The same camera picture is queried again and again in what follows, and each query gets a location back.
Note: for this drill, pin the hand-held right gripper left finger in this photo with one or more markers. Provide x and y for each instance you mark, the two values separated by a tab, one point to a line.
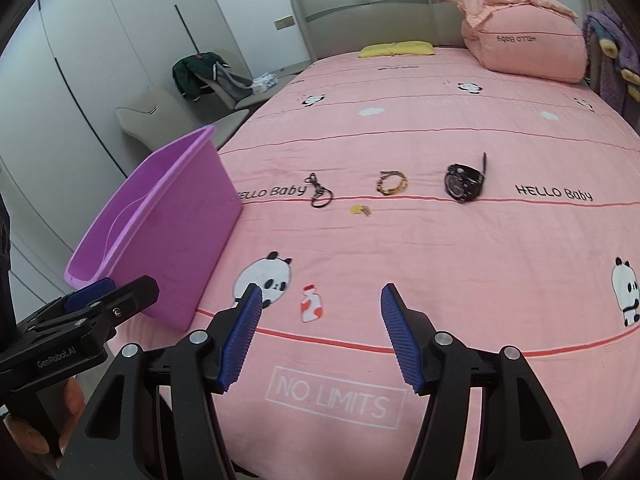
242	340

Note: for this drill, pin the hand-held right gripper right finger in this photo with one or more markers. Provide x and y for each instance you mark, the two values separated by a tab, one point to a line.
400	335

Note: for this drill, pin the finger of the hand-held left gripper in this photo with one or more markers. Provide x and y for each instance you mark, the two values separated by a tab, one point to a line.
130	300
90	290

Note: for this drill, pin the purple plastic basin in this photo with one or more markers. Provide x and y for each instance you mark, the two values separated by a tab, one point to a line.
170	230

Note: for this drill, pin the person's left hand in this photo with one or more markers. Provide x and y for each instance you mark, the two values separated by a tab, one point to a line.
72	410

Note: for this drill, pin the pink printed bedsheet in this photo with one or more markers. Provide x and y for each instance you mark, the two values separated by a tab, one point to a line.
425	260

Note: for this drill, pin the small yellow charm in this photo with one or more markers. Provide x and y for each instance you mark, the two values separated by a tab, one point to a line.
359	209

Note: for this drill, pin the black wrist watch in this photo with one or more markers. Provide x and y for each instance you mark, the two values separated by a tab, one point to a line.
462	182

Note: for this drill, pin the empty beige lounge chair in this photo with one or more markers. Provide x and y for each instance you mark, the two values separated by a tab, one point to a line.
150	110

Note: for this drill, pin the white wardrobe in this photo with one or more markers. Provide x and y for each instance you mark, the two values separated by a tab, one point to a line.
100	60

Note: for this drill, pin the dark green jacket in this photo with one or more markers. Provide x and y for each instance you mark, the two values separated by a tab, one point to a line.
192	77

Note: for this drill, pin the grey striped garment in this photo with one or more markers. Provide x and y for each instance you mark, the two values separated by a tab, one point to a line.
230	82

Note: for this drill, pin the tissue pack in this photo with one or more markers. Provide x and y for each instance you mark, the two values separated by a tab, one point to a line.
262	82

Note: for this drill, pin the beige chair with clothes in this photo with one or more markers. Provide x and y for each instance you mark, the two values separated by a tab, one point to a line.
280	77

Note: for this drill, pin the yellow pillow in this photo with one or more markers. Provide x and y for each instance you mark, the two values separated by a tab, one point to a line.
397	49

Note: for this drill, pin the folded pink duvet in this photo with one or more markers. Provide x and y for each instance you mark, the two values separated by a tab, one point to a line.
525	35

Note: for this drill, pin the beige upholstered headboard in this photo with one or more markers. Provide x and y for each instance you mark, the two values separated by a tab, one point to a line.
360	5

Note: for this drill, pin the purple clothes pile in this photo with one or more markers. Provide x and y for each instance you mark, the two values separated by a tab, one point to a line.
612	75

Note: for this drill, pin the wall switch plate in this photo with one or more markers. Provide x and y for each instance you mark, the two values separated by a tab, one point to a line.
284	22

